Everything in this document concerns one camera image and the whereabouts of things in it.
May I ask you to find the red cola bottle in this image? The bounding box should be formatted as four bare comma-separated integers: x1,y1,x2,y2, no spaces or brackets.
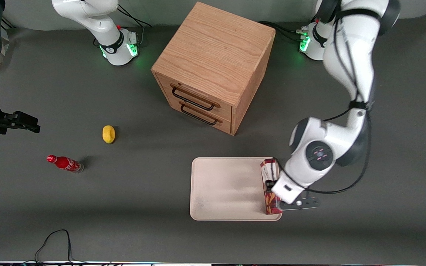
47,154,84,173

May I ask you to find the black left base cable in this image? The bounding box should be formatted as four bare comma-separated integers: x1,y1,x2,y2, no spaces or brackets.
258,11,319,42

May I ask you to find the black metal drawer handle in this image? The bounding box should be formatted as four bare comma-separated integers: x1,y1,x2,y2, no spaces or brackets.
170,84,221,111
179,101,223,126

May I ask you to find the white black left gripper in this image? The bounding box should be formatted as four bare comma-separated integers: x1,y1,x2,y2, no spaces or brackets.
265,170,308,205

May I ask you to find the yellow lemon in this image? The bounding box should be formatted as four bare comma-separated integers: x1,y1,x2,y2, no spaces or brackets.
102,125,116,144

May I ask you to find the black base cable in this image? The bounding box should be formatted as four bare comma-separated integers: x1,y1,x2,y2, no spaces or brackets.
116,4,152,47
258,11,319,42

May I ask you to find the black looped table cable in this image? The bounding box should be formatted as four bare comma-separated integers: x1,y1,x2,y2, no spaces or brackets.
23,229,88,266

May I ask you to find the wooden drawer front with handle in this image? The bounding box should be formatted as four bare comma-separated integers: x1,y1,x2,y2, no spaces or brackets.
155,73,233,121
162,95,233,135

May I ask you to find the wooden drawer cabinet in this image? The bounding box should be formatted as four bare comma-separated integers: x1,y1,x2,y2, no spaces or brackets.
151,1,276,136

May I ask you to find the red cookie box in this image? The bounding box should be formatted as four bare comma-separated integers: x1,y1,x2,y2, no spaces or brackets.
260,158,283,215

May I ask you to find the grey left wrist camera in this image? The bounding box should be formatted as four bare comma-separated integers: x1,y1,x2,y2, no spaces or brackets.
280,198,321,211

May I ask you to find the black right base cable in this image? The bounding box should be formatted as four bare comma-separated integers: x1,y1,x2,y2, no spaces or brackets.
116,4,152,47

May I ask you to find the white rectangular tray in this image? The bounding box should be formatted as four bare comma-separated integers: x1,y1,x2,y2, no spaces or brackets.
190,157,283,222

